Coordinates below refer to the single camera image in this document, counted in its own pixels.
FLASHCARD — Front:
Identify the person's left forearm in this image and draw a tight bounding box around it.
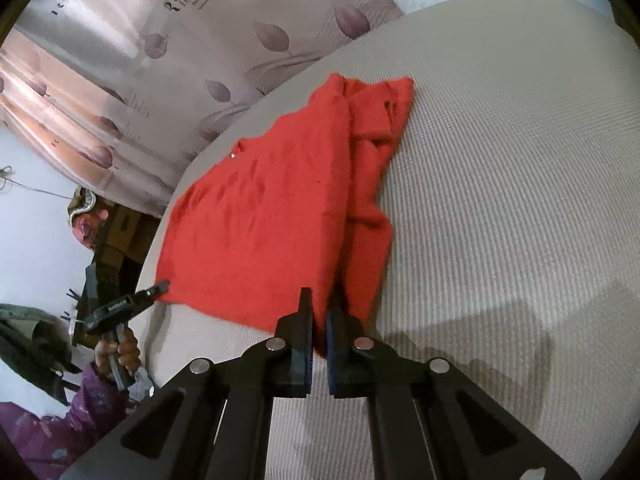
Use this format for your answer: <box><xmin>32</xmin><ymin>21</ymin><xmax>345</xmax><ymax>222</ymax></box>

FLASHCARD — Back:
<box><xmin>0</xmin><ymin>360</ymin><xmax>156</xmax><ymax>480</ymax></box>

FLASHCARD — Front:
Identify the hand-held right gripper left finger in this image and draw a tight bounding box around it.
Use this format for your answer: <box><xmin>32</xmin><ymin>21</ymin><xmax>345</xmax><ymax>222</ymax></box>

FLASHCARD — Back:
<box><xmin>60</xmin><ymin>287</ymin><xmax>317</xmax><ymax>480</ymax></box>

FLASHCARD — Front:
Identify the person's left hand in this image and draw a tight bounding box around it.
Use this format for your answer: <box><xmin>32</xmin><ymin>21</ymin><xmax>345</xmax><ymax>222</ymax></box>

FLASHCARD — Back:
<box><xmin>94</xmin><ymin>326</ymin><xmax>141</xmax><ymax>382</ymax></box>

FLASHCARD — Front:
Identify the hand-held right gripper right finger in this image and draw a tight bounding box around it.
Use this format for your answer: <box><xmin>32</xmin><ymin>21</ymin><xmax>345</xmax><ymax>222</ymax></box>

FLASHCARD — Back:
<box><xmin>325</xmin><ymin>305</ymin><xmax>583</xmax><ymax>480</ymax></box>

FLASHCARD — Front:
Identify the cardboard box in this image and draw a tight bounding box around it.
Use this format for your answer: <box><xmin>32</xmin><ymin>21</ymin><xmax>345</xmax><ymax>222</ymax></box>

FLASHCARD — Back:
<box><xmin>91</xmin><ymin>204</ymin><xmax>162</xmax><ymax>273</ymax></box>

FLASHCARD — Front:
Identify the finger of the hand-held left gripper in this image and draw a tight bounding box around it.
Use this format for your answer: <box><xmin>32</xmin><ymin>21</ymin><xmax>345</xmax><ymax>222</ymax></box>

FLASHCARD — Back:
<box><xmin>131</xmin><ymin>280</ymin><xmax>172</xmax><ymax>308</ymax></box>

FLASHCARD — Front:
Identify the red knit sweater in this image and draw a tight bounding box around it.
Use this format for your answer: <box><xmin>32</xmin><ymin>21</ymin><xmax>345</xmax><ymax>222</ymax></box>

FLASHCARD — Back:
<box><xmin>154</xmin><ymin>73</ymin><xmax>416</xmax><ymax>358</ymax></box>

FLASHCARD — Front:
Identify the patterned floral cloth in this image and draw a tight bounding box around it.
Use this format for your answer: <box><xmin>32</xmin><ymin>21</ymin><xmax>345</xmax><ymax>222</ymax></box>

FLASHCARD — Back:
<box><xmin>67</xmin><ymin>186</ymin><xmax>110</xmax><ymax>252</ymax></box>

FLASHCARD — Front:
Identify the dark green cloth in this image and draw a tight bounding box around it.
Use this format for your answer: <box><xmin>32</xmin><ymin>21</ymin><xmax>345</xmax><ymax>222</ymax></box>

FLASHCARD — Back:
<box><xmin>0</xmin><ymin>302</ymin><xmax>83</xmax><ymax>407</ymax></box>

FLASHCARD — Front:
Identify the leaf print curtain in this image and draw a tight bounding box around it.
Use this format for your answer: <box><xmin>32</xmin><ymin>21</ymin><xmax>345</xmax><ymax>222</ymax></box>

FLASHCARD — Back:
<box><xmin>0</xmin><ymin>0</ymin><xmax>407</xmax><ymax>219</ymax></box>

